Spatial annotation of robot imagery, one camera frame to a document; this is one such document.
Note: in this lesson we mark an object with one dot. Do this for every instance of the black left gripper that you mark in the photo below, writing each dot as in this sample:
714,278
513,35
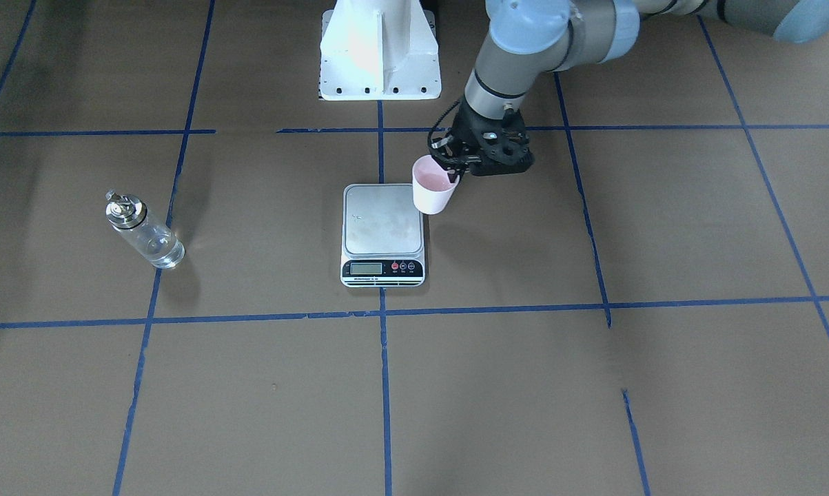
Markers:
464,131

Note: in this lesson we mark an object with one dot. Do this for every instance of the clear glass sauce bottle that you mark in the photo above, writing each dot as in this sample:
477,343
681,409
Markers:
130,217

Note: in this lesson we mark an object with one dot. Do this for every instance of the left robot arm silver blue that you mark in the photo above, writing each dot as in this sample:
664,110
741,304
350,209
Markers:
528,38

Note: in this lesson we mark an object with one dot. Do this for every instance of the silver digital kitchen scale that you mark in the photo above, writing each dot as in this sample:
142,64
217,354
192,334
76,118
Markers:
383,236

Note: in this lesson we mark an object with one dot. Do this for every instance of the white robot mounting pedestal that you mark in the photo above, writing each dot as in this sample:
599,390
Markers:
379,51

